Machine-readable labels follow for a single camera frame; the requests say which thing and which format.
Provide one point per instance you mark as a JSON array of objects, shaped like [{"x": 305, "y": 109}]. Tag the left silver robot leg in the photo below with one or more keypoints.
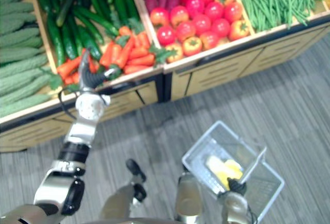
[{"x": 118, "y": 200}]

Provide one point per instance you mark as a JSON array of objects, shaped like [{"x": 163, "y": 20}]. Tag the yellow napa cabbage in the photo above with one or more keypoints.
[{"x": 221, "y": 168}]

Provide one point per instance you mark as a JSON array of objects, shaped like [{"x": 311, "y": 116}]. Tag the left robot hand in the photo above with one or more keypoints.
[{"x": 91, "y": 78}]

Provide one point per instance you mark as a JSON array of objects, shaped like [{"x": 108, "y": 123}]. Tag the light wooden produce stand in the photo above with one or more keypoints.
[
  {"x": 219, "y": 74},
  {"x": 123, "y": 103}
]

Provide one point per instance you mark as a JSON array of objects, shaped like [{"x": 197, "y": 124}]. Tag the grey plastic shopping basket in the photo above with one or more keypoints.
[{"x": 224, "y": 136}]

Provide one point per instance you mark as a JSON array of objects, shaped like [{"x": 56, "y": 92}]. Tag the orange carrot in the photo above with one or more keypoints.
[
  {"x": 141, "y": 60},
  {"x": 125, "y": 51},
  {"x": 92, "y": 66},
  {"x": 76, "y": 77},
  {"x": 138, "y": 53},
  {"x": 69, "y": 79},
  {"x": 107, "y": 54},
  {"x": 115, "y": 54},
  {"x": 68, "y": 67},
  {"x": 125, "y": 31},
  {"x": 143, "y": 40},
  {"x": 135, "y": 69}
]

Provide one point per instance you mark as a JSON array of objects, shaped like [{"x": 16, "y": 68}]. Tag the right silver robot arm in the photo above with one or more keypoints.
[{"x": 236, "y": 208}]

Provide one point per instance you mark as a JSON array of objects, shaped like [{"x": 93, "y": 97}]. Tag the left dark robot foot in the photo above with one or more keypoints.
[{"x": 135, "y": 168}]

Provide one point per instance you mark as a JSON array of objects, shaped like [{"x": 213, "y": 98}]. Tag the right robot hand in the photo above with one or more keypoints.
[{"x": 236, "y": 186}]

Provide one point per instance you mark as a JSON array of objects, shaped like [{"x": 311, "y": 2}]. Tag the silver robot torso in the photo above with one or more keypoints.
[{"x": 129, "y": 221}]

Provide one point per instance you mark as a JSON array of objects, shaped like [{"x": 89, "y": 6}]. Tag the green bean pile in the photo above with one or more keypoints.
[{"x": 273, "y": 0}]

